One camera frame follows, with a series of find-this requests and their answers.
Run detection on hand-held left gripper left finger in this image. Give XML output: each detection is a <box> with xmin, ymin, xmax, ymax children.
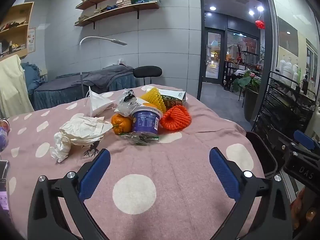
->
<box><xmin>27</xmin><ymin>148</ymin><xmax>112</xmax><ymax>240</ymax></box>

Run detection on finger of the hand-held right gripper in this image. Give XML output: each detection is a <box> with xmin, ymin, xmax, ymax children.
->
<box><xmin>293</xmin><ymin>129</ymin><xmax>317</xmax><ymax>151</ymax></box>

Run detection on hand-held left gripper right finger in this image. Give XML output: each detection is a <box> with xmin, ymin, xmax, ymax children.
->
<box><xmin>209</xmin><ymin>147</ymin><xmax>293</xmax><ymax>240</ymax></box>

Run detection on black trash bin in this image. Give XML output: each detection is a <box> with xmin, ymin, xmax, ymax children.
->
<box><xmin>246</xmin><ymin>131</ymin><xmax>278</xmax><ymax>178</ymax></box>

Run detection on white tissue paper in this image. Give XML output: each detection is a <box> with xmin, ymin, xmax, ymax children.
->
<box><xmin>49</xmin><ymin>116</ymin><xmax>113</xmax><ymax>163</ymax></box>

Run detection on orange peel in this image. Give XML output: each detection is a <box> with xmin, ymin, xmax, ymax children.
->
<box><xmin>111</xmin><ymin>114</ymin><xmax>133</xmax><ymax>135</ymax></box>

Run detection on purple yogurt cup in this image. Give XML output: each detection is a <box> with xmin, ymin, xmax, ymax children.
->
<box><xmin>131</xmin><ymin>106</ymin><xmax>163</xmax><ymax>133</ymax></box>

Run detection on white wrapper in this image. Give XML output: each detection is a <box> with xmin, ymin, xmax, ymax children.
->
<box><xmin>114</xmin><ymin>89</ymin><xmax>138</xmax><ymax>117</ymax></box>

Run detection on orange foam fruit net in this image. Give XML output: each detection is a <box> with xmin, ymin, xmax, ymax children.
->
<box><xmin>160</xmin><ymin>105</ymin><xmax>192</xmax><ymax>131</ymax></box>

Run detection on person's right hand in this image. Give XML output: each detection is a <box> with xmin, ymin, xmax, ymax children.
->
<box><xmin>290</xmin><ymin>186</ymin><xmax>320</xmax><ymax>230</ymax></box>

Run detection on black toy spider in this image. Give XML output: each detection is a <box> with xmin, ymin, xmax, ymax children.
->
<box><xmin>83</xmin><ymin>142</ymin><xmax>100</xmax><ymax>157</ymax></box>

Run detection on pink dotted tablecloth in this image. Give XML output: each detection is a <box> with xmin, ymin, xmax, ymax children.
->
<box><xmin>0</xmin><ymin>84</ymin><xmax>265</xmax><ymax>240</ymax></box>

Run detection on row of bottles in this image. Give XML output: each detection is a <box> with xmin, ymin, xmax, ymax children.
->
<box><xmin>276</xmin><ymin>55</ymin><xmax>312</xmax><ymax>94</ymax></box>

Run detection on white face mask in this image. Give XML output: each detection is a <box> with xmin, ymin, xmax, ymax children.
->
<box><xmin>85</xmin><ymin>86</ymin><xmax>116</xmax><ymax>117</ymax></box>

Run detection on green potted plant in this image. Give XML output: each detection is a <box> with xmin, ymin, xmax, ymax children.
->
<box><xmin>232</xmin><ymin>70</ymin><xmax>262</xmax><ymax>123</ymax></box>

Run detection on white and orange drink bottle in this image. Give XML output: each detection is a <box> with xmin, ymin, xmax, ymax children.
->
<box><xmin>136</xmin><ymin>97</ymin><xmax>151</xmax><ymax>108</ymax></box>

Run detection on massage bed with blue skirt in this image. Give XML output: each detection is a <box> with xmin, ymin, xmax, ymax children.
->
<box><xmin>30</xmin><ymin>65</ymin><xmax>140</xmax><ymax>110</ymax></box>

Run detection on silver phone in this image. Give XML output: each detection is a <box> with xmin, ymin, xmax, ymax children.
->
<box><xmin>0</xmin><ymin>160</ymin><xmax>10</xmax><ymax>178</ymax></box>

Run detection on dark phone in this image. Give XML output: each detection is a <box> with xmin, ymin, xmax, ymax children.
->
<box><xmin>0</xmin><ymin>179</ymin><xmax>10</xmax><ymax>213</ymax></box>

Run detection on green and white carton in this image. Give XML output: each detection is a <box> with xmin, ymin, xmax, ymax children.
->
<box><xmin>160</xmin><ymin>90</ymin><xmax>187</xmax><ymax>110</ymax></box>

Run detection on yellow foam fruit net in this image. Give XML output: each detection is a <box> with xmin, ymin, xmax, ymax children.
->
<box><xmin>140</xmin><ymin>88</ymin><xmax>167</xmax><ymax>113</ymax></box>

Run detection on purple packet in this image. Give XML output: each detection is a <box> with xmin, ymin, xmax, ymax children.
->
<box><xmin>0</xmin><ymin>127</ymin><xmax>9</xmax><ymax>152</ymax></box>

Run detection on dark display table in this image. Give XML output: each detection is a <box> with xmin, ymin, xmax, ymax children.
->
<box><xmin>224</xmin><ymin>50</ymin><xmax>262</xmax><ymax>88</ymax></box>

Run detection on grey blanket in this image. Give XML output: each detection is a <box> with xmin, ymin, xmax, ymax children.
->
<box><xmin>56</xmin><ymin>65</ymin><xmax>135</xmax><ymax>88</ymax></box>

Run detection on black chair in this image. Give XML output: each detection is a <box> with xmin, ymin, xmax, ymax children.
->
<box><xmin>133</xmin><ymin>66</ymin><xmax>162</xmax><ymax>85</ymax></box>

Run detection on cream cloth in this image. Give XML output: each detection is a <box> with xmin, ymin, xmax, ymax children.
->
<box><xmin>0</xmin><ymin>54</ymin><xmax>35</xmax><ymax>119</ymax></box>

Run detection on red hanging ornament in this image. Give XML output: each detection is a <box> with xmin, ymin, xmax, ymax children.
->
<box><xmin>255</xmin><ymin>14</ymin><xmax>266</xmax><ymax>30</ymax></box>

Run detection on glass door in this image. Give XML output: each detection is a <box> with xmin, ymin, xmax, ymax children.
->
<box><xmin>204</xmin><ymin>29</ymin><xmax>224</xmax><ymax>83</ymax></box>

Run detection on wooden cabinet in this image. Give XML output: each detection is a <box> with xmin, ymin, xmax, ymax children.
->
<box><xmin>0</xmin><ymin>2</ymin><xmax>35</xmax><ymax>59</ymax></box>

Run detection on black wire rack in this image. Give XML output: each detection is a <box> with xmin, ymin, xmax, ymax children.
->
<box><xmin>251</xmin><ymin>71</ymin><xmax>318</xmax><ymax>150</ymax></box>

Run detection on wall poster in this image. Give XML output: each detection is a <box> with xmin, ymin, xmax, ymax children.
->
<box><xmin>27</xmin><ymin>27</ymin><xmax>36</xmax><ymax>53</ymax></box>

